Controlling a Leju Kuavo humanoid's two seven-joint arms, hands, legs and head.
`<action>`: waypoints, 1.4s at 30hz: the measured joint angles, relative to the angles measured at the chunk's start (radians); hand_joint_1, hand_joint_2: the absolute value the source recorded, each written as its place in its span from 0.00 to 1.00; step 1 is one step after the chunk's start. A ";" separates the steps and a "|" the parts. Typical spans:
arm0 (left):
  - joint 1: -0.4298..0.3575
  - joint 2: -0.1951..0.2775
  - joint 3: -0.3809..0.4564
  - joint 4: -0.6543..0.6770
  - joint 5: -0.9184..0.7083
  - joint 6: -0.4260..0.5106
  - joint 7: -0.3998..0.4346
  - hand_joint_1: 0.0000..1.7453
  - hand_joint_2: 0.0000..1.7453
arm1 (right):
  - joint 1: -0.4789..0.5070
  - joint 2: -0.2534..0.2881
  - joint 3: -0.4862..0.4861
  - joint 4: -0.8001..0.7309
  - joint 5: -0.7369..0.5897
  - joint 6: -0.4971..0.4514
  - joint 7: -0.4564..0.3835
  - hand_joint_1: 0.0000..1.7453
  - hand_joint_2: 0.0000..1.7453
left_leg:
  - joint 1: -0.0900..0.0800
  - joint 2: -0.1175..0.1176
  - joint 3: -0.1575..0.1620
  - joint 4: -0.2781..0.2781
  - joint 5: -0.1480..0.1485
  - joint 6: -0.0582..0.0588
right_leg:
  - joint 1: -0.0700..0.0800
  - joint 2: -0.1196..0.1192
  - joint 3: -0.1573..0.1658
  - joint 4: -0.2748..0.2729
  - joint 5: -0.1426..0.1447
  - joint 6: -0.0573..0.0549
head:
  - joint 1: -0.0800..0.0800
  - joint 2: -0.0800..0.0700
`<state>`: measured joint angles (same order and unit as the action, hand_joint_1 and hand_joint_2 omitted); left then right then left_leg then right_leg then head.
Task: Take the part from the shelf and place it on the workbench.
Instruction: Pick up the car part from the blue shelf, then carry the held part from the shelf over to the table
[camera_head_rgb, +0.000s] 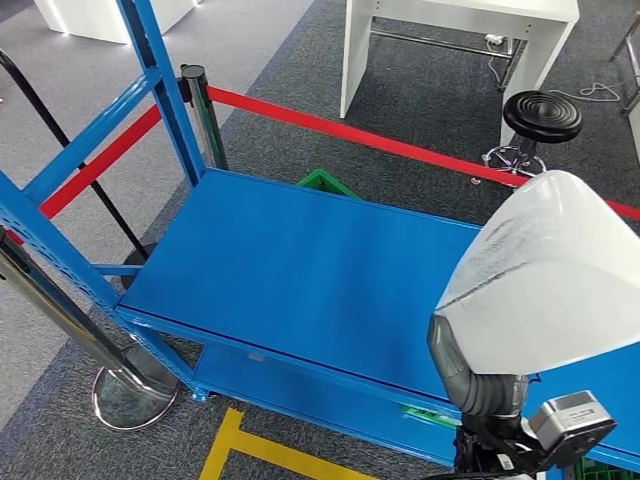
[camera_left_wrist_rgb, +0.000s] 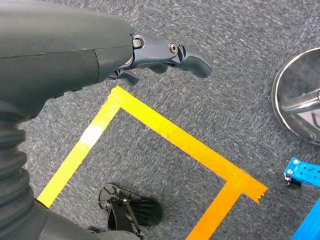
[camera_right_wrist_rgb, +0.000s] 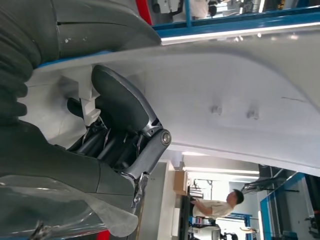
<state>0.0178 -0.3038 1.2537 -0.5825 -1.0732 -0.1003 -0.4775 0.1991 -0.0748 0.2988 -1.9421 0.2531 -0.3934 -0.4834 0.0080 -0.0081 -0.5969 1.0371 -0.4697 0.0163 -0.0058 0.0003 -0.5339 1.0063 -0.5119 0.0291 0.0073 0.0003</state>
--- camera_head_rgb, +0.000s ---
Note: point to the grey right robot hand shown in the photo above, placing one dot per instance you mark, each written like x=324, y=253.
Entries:
x=465, y=391

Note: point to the white curved plastic part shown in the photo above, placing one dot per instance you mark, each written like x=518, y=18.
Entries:
x=540, y=278

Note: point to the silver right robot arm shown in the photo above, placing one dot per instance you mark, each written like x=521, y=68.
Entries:
x=480, y=450

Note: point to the blue metal shelf rack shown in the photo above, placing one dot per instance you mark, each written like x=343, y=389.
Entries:
x=300, y=265

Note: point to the green plastic crate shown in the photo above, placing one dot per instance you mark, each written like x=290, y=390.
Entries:
x=600, y=472
x=430, y=417
x=324, y=180

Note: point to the black round stool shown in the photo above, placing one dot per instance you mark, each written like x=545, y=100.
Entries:
x=543, y=116

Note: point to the red barrier belt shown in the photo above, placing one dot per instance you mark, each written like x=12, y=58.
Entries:
x=100, y=162
x=350, y=134

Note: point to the white power strip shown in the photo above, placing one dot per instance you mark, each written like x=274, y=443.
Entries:
x=493, y=39

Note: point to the white desk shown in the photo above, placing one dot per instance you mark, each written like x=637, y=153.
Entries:
x=360, y=53

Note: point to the white cabinet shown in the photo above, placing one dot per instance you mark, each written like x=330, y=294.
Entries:
x=100, y=20

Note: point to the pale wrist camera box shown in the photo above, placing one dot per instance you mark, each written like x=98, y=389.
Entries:
x=570, y=417

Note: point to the metal frame table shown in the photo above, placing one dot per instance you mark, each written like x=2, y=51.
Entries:
x=635, y=132

